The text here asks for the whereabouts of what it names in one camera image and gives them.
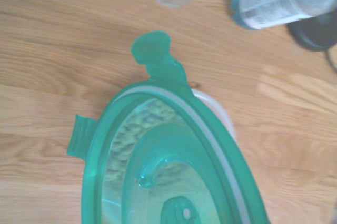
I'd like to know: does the clear plastic food container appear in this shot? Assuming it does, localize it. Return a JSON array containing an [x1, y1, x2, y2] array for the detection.
[[190, 88, 236, 146]]

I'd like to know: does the hint water bottle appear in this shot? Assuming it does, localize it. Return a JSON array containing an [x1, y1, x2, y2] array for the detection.
[[230, 0, 337, 31]]

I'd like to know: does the black kettle base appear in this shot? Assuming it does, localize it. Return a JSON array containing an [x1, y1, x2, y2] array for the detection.
[[286, 10, 337, 52]]

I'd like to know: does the green round container lid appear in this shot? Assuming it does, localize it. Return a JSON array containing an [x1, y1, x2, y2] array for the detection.
[[66, 30, 267, 224]]

